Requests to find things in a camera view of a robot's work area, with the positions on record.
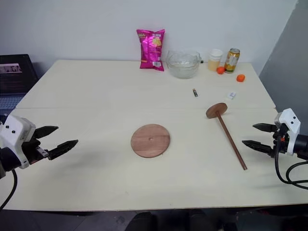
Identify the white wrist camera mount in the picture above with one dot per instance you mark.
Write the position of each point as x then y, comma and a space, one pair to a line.
292, 130
14, 134

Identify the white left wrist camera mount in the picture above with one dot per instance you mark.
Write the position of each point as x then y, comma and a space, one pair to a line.
14, 134

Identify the clear glass bowl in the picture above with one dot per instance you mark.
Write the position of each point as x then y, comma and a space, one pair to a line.
183, 63

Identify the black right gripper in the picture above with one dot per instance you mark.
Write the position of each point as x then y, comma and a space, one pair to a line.
280, 140

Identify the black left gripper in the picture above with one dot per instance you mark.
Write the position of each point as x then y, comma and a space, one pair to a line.
32, 150

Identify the wooden rod with disc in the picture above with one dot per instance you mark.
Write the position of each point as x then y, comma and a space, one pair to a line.
227, 131

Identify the small orange fruit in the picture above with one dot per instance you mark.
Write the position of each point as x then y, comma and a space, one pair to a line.
240, 78
220, 70

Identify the small black gold battery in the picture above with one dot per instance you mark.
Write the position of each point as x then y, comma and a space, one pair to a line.
195, 92

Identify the black laptop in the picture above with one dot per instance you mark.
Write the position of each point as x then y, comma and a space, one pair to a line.
14, 77

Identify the yellow green drink can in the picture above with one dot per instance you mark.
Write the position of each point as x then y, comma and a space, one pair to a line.
232, 60

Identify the small white box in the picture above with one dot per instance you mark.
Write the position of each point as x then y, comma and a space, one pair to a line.
231, 95

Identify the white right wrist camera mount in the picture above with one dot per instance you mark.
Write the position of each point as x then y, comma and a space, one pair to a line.
292, 130

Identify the cream plastic cup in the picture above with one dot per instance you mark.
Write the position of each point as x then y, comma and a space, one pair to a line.
213, 65

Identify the round wooden base disc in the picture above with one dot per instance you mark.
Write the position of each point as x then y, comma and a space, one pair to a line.
151, 140

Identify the pink chips bag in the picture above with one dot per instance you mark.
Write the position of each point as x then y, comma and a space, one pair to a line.
151, 49

